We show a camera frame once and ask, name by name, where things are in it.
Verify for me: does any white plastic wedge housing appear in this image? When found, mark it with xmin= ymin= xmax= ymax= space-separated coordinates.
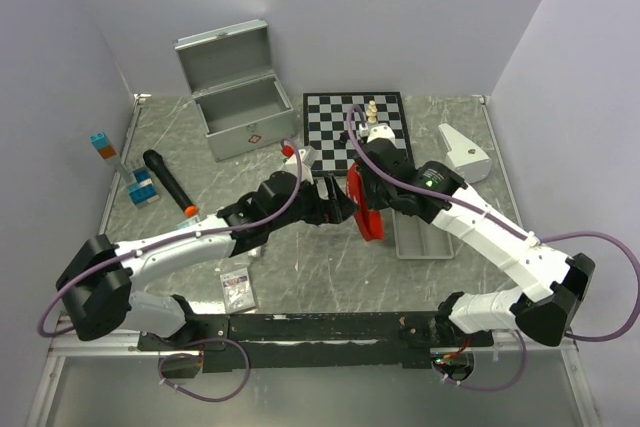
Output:
xmin=438 ymin=123 xmax=492 ymax=184

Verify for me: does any toy brick tower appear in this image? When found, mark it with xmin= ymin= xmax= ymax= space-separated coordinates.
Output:
xmin=90 ymin=132 xmax=159 ymax=208

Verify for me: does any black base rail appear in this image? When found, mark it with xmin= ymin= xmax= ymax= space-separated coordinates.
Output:
xmin=137 ymin=311 xmax=494 ymax=373

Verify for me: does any red first aid kit pouch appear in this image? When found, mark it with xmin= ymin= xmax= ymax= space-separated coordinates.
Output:
xmin=346 ymin=162 xmax=384 ymax=242

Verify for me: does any black grey chessboard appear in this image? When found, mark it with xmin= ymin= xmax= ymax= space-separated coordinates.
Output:
xmin=301 ymin=91 xmax=416 ymax=178

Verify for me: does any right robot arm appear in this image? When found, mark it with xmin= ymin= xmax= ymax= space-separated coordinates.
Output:
xmin=356 ymin=139 xmax=595 ymax=347

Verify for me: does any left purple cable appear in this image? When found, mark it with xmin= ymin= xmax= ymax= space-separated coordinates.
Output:
xmin=38 ymin=137 xmax=304 ymax=403

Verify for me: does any white gauze pad packet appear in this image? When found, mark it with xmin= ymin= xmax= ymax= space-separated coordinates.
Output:
xmin=220 ymin=268 xmax=256 ymax=314

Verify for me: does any grey plastic tray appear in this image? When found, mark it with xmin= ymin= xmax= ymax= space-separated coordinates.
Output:
xmin=392 ymin=211 xmax=454 ymax=260

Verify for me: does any open metal first aid case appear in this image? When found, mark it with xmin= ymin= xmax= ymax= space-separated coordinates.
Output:
xmin=174 ymin=19 xmax=297 ymax=161

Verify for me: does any teal striped wipe packet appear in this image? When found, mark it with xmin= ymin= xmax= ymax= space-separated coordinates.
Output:
xmin=177 ymin=214 xmax=201 ymax=229

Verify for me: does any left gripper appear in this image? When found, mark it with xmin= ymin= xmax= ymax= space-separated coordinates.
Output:
xmin=268 ymin=173 xmax=358 ymax=231

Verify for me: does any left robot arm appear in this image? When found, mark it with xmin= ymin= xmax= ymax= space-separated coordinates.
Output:
xmin=56 ymin=171 xmax=357 ymax=349

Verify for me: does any black microphone orange ring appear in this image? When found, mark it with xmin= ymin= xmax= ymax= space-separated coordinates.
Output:
xmin=142 ymin=148 xmax=198 ymax=218

